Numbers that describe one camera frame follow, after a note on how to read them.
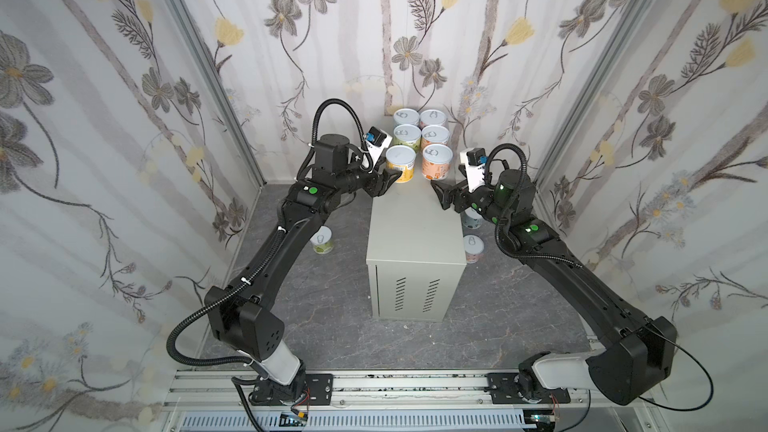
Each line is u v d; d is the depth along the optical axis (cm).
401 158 72
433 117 82
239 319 41
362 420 70
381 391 75
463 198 64
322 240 97
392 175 70
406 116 82
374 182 64
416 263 59
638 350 39
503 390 73
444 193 64
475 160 59
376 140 59
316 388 74
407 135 77
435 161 71
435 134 77
